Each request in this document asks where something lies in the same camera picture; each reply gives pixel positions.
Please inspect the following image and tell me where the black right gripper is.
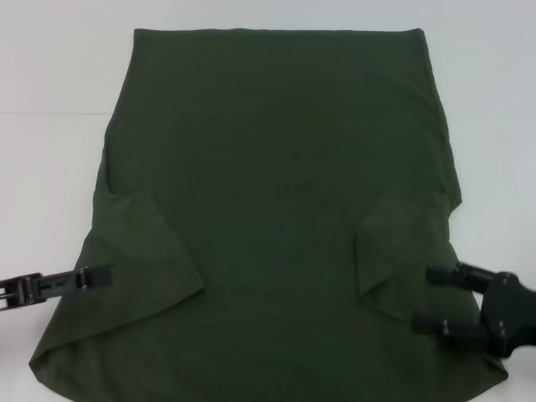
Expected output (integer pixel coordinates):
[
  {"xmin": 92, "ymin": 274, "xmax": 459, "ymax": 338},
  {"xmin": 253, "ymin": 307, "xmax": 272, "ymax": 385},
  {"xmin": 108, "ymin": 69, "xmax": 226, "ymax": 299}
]
[{"xmin": 411, "ymin": 262, "xmax": 536, "ymax": 360}]

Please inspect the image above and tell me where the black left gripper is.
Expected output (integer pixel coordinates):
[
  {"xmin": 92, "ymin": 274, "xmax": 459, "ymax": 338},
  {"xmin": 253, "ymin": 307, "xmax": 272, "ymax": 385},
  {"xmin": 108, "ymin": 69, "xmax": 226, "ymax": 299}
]
[{"xmin": 0, "ymin": 265, "xmax": 115, "ymax": 313}]

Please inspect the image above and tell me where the dark green shirt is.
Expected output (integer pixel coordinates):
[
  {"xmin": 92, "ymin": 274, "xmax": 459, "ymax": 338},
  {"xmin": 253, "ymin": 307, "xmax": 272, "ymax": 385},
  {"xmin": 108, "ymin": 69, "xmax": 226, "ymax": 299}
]
[{"xmin": 28, "ymin": 27, "xmax": 510, "ymax": 402}]

